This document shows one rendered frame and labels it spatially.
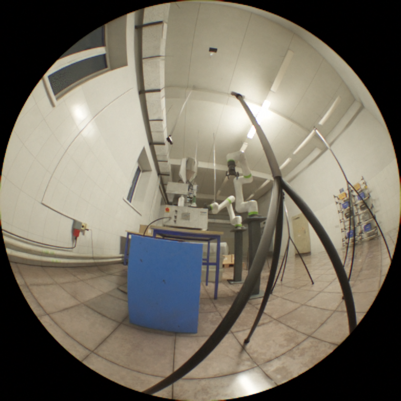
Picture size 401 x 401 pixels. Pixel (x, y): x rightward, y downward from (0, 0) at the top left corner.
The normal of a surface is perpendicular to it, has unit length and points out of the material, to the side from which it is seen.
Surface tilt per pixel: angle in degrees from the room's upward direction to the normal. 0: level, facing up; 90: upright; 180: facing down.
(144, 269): 90
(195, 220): 90
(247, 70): 180
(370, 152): 90
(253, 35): 180
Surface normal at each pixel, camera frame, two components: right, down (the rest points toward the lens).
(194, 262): 0.13, -0.39
